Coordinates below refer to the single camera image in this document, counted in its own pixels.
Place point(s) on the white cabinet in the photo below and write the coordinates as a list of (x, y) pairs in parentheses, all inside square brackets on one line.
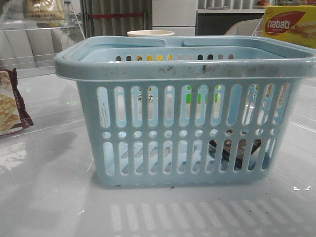
[(179, 16)]

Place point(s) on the yellow nabati wafer box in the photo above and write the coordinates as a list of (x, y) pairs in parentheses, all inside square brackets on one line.
[(293, 24)]

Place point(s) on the yellow popcorn cup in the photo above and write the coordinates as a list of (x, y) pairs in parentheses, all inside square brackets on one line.
[(150, 33)]

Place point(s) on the light blue plastic basket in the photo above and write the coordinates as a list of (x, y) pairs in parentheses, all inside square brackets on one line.
[(152, 104)]

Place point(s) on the red almond cracker packet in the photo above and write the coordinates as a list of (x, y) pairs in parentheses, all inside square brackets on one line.
[(13, 114)]

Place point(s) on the packaged bread slice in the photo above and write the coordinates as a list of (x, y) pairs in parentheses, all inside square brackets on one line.
[(44, 9)]

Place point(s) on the clear acrylic display shelf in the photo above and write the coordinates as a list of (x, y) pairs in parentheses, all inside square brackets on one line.
[(51, 102)]

